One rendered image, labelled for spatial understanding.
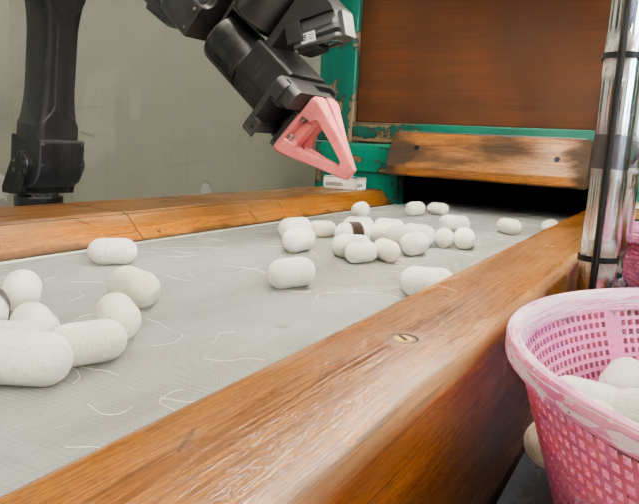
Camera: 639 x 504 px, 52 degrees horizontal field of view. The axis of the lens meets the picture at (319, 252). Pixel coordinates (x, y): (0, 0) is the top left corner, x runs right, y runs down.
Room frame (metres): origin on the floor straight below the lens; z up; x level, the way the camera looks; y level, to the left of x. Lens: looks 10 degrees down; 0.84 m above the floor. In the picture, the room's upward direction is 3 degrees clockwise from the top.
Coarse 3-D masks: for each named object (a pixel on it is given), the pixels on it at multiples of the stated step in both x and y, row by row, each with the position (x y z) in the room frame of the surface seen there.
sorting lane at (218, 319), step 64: (64, 256) 0.49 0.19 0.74; (192, 256) 0.52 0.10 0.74; (256, 256) 0.53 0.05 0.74; (320, 256) 0.55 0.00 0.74; (448, 256) 0.59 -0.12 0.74; (64, 320) 0.32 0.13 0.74; (192, 320) 0.33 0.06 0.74; (256, 320) 0.34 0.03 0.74; (320, 320) 0.35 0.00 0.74; (64, 384) 0.24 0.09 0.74; (128, 384) 0.24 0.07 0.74; (192, 384) 0.24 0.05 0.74; (0, 448) 0.18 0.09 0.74; (64, 448) 0.19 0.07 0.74
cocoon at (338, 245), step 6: (342, 234) 0.55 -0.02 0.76; (348, 234) 0.55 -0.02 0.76; (354, 234) 0.55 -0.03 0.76; (336, 240) 0.55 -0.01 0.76; (342, 240) 0.54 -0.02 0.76; (348, 240) 0.54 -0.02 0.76; (354, 240) 0.55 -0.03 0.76; (360, 240) 0.55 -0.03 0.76; (366, 240) 0.55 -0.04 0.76; (336, 246) 0.54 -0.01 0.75; (342, 246) 0.54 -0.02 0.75; (336, 252) 0.55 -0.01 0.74; (342, 252) 0.54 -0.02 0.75
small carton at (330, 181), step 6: (324, 180) 1.05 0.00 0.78; (330, 180) 1.05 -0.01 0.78; (336, 180) 1.04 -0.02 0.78; (342, 180) 1.04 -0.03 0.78; (348, 180) 1.03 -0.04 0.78; (354, 180) 1.03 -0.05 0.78; (360, 180) 1.03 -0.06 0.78; (324, 186) 1.05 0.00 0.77; (330, 186) 1.05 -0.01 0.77; (336, 186) 1.04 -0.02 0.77; (342, 186) 1.04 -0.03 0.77; (348, 186) 1.03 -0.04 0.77; (354, 186) 1.03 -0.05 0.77; (360, 186) 1.04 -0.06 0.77
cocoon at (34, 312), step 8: (24, 304) 0.28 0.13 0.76; (32, 304) 0.28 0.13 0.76; (40, 304) 0.28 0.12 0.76; (16, 312) 0.28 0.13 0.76; (24, 312) 0.27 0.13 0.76; (32, 312) 0.27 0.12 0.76; (40, 312) 0.27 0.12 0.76; (48, 312) 0.27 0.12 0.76; (16, 320) 0.27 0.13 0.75; (24, 320) 0.27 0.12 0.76; (32, 320) 0.27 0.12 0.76; (40, 320) 0.27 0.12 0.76; (48, 320) 0.27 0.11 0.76; (56, 320) 0.27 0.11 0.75; (48, 328) 0.27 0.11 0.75
